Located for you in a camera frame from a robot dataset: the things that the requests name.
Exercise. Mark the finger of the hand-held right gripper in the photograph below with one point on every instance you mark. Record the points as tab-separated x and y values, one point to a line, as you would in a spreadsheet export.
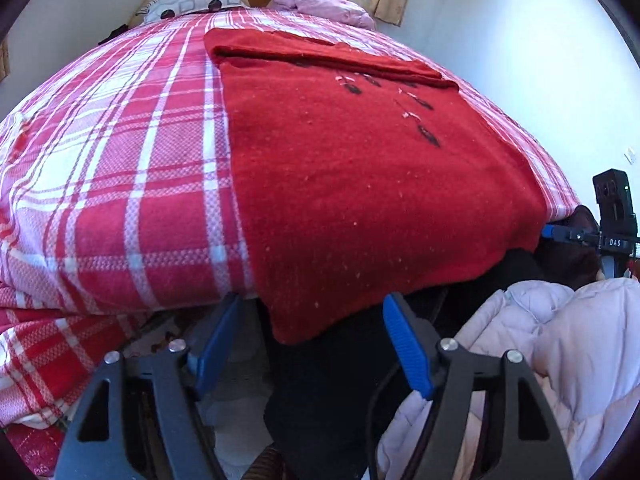
550	231

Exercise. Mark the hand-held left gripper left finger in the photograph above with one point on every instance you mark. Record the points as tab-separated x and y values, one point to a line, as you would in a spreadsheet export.
220	342

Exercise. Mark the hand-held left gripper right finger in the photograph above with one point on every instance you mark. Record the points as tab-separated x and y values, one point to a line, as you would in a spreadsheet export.
407	345

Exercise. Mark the red blanket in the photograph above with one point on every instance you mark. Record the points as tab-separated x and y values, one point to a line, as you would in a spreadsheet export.
350	185

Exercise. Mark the black pants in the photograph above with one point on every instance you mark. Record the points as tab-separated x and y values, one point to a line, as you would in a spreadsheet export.
325	400

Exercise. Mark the pink puffer jacket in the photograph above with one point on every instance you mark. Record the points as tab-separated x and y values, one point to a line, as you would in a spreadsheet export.
575	360

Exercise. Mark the red white plaid bedspread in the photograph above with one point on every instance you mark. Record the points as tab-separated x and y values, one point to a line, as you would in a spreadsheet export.
125	160

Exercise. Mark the pink pillow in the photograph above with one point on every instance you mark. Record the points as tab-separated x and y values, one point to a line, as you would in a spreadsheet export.
325	7

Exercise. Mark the small black object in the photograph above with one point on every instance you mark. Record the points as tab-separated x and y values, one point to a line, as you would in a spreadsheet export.
112	35

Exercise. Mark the grey patterned pillow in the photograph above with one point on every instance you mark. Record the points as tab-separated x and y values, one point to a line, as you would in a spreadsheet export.
190	5

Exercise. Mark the white wall outlet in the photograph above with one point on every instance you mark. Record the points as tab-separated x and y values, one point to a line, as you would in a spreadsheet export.
631	155

